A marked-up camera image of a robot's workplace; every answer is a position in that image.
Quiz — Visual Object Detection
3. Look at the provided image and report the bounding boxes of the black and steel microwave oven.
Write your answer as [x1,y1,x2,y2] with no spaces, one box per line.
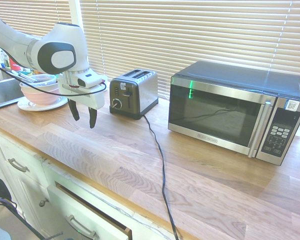
[167,60,300,167]

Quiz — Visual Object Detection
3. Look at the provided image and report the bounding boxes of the white kitchen cabinet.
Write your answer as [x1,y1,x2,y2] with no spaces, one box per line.
[0,127,166,240]

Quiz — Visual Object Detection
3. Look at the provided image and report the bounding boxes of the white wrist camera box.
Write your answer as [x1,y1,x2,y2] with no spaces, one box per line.
[76,72,104,89]

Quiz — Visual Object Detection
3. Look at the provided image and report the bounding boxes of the white window frame post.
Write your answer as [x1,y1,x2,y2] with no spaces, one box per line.
[68,0,85,33]

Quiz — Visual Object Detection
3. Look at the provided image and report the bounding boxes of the stainless steel two-slot toaster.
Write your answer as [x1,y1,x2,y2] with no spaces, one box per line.
[108,68,159,121]

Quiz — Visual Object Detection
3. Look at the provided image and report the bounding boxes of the open white drawer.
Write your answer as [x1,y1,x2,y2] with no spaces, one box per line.
[46,182,133,240]

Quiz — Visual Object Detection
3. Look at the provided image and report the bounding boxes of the metal spoon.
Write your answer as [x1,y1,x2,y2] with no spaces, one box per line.
[18,72,39,83]
[11,70,33,82]

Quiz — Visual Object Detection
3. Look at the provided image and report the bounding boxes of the metal drawer handle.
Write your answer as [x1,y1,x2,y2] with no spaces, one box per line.
[64,214,100,240]
[7,157,30,173]

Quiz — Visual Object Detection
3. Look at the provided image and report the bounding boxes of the black toaster power cord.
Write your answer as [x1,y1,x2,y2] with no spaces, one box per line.
[142,114,180,240]

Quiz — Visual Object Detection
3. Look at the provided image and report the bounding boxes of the white bowl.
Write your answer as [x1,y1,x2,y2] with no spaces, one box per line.
[19,81,60,95]

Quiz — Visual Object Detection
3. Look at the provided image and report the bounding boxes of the white plate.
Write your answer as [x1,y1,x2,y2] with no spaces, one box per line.
[16,95,70,112]

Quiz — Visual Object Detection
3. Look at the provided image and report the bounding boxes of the beige window blind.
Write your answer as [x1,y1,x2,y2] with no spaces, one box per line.
[79,0,300,101]
[0,0,73,41]

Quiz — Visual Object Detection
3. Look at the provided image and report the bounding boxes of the pink bowl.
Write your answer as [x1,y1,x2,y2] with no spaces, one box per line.
[21,87,63,106]

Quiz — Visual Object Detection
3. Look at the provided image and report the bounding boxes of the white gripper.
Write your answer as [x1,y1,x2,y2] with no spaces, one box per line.
[57,76,105,129]

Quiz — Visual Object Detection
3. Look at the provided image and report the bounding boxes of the red container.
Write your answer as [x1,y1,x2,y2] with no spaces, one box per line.
[9,57,22,72]

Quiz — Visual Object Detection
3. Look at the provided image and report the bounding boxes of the stainless steel sink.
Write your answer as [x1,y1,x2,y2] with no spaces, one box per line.
[0,66,25,111]

